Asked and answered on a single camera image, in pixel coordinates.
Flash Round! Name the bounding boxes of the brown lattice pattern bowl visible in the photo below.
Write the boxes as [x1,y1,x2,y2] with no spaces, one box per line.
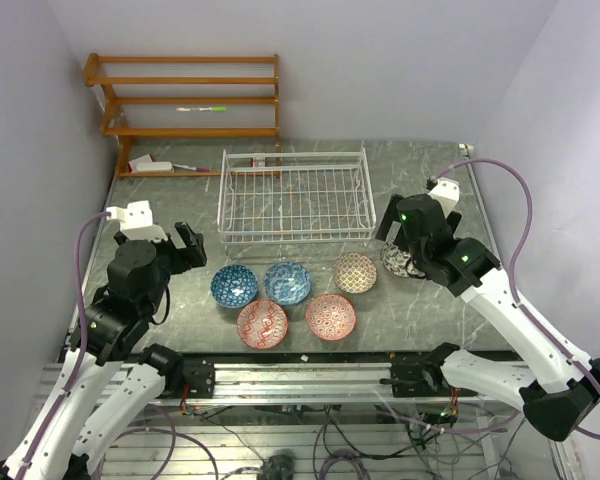
[332,252,377,294]

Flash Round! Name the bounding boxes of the blue triangle pattern bowl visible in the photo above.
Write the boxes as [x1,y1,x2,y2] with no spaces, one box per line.
[210,264,258,308]

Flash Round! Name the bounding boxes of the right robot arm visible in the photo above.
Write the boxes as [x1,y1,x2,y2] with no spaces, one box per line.
[376,194,600,442]

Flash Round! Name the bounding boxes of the pink floral pattern bowl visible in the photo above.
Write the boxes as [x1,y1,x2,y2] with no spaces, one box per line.
[380,242,425,279]

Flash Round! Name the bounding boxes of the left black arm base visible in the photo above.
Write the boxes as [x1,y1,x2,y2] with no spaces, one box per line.
[182,360,216,399]

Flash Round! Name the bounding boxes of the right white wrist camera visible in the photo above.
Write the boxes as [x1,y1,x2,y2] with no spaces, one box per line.
[426,177,461,218]

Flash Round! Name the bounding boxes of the pink white marker pen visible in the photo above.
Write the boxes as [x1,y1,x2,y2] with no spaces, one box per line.
[172,163,211,173]

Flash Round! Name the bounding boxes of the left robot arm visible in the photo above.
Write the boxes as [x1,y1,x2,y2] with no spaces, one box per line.
[0,222,207,479]

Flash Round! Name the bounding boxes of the aluminium rail frame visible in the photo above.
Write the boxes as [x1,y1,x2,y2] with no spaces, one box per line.
[32,357,581,480]

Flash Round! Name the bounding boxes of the wooden shelf rack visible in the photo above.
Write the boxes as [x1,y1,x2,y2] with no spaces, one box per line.
[82,53,282,179]

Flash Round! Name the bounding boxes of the white eraser block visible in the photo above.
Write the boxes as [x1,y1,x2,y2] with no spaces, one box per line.
[128,154,174,174]

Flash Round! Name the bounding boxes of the small red white box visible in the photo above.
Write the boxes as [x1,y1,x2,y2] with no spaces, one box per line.
[251,157,266,168]

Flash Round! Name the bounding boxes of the red swirl pattern bowl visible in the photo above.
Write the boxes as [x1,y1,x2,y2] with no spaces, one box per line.
[237,300,289,350]

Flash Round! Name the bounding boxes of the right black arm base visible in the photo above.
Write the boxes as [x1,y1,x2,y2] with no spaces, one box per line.
[379,363,450,398]

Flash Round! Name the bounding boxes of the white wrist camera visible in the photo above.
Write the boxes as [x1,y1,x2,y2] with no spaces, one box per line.
[426,177,461,218]
[105,200,168,242]

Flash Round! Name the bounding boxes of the green white marker pen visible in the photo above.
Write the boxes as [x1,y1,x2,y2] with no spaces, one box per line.
[176,106,227,113]

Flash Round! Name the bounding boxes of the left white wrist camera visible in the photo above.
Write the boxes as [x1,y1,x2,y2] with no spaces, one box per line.
[105,200,168,242]

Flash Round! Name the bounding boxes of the blue wave pattern bowl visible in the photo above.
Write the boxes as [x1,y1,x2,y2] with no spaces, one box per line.
[263,262,312,306]

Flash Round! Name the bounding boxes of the white wire dish rack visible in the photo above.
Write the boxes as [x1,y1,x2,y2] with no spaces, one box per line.
[216,149,376,245]

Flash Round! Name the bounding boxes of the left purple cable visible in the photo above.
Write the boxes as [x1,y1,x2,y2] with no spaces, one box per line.
[24,210,112,466]

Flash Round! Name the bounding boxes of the red circle pattern bowl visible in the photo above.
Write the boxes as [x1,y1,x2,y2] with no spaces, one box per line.
[305,293,357,341]

